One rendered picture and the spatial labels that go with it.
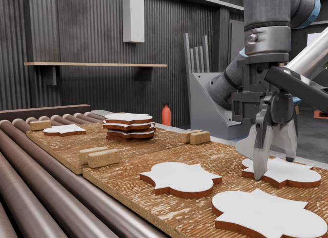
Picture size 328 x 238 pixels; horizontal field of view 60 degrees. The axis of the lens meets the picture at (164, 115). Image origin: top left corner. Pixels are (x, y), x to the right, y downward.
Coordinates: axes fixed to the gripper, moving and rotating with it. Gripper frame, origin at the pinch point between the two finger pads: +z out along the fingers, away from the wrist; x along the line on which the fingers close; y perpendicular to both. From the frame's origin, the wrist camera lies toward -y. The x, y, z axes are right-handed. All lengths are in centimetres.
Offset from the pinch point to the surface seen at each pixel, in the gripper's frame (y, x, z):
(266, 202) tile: -5.9, 13.6, 0.1
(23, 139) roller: 65, 26, -2
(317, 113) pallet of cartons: 264, -655, 67
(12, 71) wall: 336, -28, -39
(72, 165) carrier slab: 28.1, 26.0, -1.0
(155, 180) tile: 9.2, 20.1, -1.0
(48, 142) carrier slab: 49, 24, -3
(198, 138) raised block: 22.9, -3.8, -2.4
